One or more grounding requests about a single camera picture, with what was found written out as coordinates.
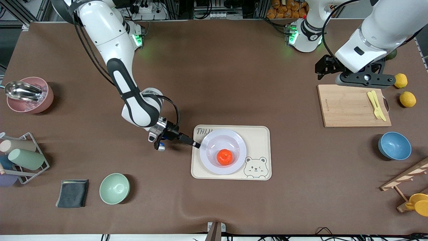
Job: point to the wooden cutting board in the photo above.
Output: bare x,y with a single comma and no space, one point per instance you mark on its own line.
347,107

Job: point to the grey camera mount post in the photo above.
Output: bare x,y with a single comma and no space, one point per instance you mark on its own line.
214,232

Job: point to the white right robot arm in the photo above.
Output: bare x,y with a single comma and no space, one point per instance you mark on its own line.
100,26

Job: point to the shiny metal scoop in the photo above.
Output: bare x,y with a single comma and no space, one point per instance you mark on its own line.
20,90

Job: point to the beige cup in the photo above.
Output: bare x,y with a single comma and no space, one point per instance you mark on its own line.
16,146

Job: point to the purple cup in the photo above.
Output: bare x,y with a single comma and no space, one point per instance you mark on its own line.
6,180

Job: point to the pile of orange fruit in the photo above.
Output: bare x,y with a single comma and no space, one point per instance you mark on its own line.
287,9

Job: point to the dark grey folded cloth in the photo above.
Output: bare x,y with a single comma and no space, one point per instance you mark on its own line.
72,193

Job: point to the brown table cover mat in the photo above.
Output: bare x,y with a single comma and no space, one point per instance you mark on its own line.
234,67

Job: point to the white power strip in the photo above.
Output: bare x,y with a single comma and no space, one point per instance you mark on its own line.
147,14
219,15

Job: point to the wooden mug rack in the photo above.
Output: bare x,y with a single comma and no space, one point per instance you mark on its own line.
401,177

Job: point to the blue bowl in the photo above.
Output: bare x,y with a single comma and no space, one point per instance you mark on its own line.
394,145

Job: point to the yellow plastic fork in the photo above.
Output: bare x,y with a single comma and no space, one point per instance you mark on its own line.
371,98

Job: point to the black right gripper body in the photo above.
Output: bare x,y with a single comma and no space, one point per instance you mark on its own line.
172,132

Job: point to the dark green round fruit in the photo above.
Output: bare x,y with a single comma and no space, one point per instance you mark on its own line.
392,55

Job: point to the pale white round plate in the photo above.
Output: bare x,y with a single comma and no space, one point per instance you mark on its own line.
214,160

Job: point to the pale green bowl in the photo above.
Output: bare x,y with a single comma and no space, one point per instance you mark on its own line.
114,188

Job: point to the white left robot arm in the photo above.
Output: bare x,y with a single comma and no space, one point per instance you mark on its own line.
384,23

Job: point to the pale green cup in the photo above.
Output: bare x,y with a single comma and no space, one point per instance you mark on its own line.
26,159

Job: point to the yellow lemon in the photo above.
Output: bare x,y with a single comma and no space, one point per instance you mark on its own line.
408,99
401,81

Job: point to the yellow mug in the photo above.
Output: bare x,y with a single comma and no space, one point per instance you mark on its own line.
421,206

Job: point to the cream tray with bear print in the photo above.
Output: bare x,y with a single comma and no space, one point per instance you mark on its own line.
260,140

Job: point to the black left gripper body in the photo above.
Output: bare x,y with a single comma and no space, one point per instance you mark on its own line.
325,68

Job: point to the pink bowl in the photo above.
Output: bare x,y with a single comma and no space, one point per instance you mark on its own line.
45,100

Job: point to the blue cup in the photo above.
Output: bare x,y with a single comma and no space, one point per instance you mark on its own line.
4,162

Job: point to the yellow plastic knife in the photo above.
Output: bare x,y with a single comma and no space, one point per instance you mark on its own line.
375,97

